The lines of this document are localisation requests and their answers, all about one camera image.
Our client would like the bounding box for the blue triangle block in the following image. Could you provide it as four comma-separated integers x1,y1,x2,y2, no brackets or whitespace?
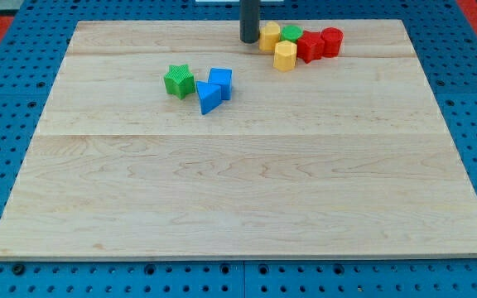
195,81,223,115

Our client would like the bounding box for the green cylinder block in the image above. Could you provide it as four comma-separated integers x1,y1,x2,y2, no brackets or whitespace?
280,25,303,43

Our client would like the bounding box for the yellow heart block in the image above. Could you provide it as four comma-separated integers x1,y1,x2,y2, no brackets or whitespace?
258,21,281,52

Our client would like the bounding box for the yellow hexagon block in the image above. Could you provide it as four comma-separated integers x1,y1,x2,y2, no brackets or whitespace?
273,41,297,72

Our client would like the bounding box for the red cylinder block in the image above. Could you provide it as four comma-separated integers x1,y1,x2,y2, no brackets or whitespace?
320,27,344,58

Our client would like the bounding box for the red star block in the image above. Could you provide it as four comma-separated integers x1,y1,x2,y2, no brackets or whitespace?
296,31,325,64

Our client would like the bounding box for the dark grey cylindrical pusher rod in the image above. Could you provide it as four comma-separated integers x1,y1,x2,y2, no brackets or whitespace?
239,0,260,44

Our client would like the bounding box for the light wooden board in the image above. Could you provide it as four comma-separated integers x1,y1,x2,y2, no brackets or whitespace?
0,20,477,262

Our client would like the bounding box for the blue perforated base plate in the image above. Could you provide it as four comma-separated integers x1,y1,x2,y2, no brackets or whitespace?
0,1,477,297

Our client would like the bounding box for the blue cube block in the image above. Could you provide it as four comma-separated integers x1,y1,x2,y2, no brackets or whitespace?
208,68,233,100

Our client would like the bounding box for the green star block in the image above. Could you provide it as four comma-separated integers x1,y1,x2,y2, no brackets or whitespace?
164,64,195,99

